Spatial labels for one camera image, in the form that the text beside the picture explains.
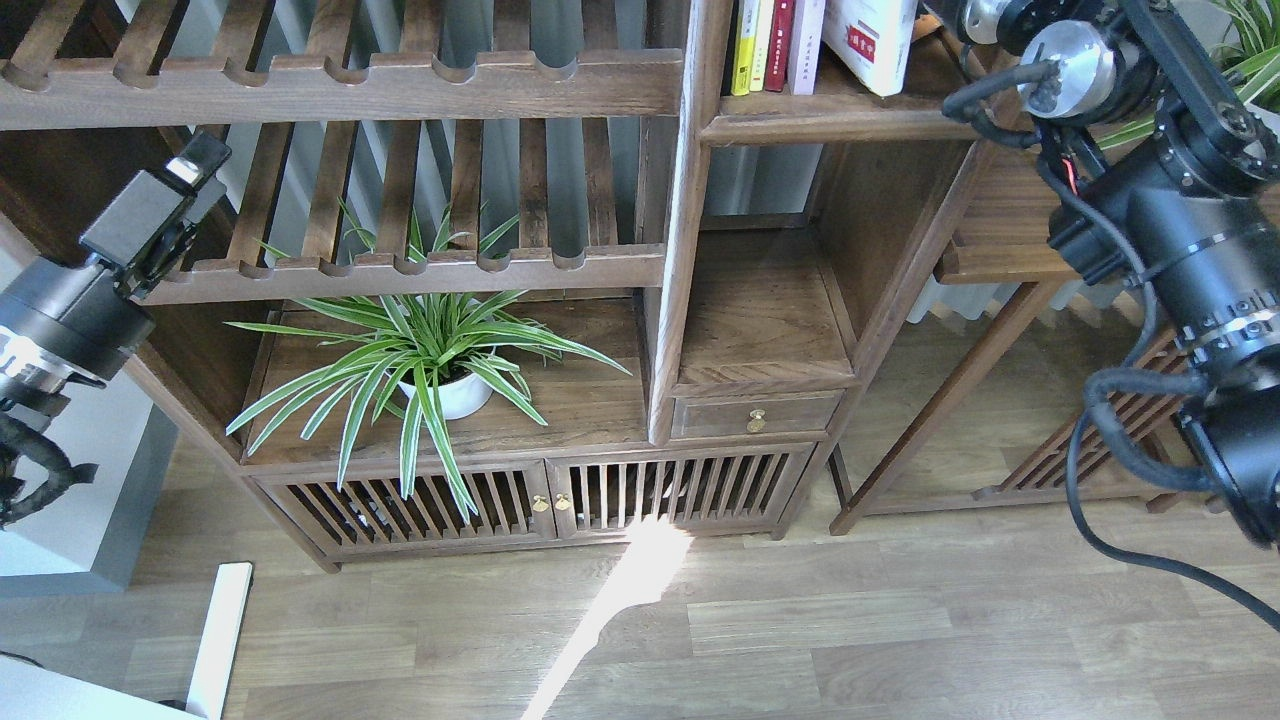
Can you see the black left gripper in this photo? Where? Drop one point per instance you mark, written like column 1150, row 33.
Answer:
column 79, row 324

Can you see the dark red book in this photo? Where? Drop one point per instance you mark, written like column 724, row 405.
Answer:
column 778, row 46

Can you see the white book red label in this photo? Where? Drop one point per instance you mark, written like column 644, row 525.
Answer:
column 873, row 39

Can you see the potted plant white pot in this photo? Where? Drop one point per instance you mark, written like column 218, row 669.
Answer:
column 1241, row 38

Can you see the pale pink book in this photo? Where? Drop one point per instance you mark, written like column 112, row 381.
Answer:
column 806, row 39

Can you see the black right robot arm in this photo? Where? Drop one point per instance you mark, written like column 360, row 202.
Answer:
column 1158, row 167

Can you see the wooden side table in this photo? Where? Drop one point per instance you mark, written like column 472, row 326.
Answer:
column 995, row 215

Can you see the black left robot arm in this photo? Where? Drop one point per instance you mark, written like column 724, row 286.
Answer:
column 35, row 469

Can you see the white table leg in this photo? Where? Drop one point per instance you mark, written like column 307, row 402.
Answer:
column 216, row 652

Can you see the dark wooden bookshelf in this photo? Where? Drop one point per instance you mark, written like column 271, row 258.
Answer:
column 746, row 259

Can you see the spider plant white pot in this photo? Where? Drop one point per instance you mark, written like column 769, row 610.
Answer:
column 402, row 350

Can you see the cream yellow book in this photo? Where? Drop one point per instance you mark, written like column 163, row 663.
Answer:
column 763, row 14

